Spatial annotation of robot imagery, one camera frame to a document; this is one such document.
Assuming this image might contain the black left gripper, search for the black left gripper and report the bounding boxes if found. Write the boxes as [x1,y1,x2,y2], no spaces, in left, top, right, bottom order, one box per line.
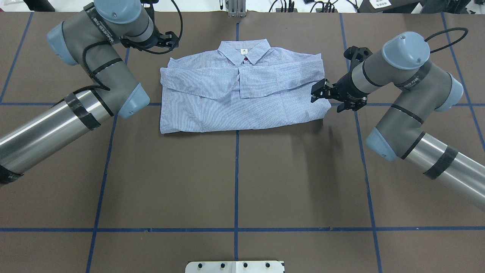
[131,29,180,50]

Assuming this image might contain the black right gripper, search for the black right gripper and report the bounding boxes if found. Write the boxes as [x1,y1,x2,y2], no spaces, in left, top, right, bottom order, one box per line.
[310,74,367,113]

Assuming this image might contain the light blue striped shirt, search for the light blue striped shirt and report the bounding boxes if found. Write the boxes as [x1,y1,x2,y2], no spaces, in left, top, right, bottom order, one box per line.
[160,39,331,134]

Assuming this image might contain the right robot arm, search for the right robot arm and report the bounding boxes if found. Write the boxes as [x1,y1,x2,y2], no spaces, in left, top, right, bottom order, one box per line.
[311,31,485,210]

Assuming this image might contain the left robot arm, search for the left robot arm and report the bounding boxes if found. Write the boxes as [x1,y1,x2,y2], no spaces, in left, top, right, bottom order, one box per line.
[1,0,183,186]

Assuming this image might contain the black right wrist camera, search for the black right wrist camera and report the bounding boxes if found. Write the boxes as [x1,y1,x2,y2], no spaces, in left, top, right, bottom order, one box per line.
[343,45,373,71]

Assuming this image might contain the grey aluminium frame post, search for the grey aluminium frame post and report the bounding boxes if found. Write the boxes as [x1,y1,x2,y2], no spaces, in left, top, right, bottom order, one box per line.
[225,0,247,18]

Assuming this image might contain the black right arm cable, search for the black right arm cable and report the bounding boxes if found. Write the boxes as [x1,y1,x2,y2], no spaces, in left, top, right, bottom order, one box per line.
[424,27,469,53]

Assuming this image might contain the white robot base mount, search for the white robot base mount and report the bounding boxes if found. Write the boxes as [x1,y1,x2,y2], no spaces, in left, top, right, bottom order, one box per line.
[185,260,285,273]

